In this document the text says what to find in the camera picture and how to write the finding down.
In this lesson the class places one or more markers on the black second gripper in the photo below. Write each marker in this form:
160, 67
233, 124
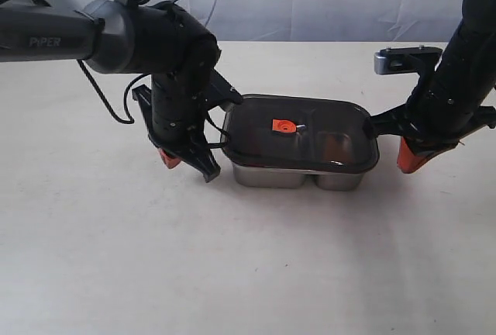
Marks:
175, 109

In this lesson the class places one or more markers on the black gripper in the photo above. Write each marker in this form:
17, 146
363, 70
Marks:
446, 104

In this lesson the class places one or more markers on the dark transparent box lid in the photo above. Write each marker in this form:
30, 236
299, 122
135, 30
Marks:
295, 133

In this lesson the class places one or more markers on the black second robot arm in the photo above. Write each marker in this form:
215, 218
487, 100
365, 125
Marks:
171, 55

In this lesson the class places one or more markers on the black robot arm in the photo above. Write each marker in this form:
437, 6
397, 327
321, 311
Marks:
478, 16

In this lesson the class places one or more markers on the stainless steel lunch box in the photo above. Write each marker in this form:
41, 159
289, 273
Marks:
264, 177

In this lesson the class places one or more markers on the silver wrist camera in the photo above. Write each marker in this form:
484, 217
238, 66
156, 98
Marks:
406, 60

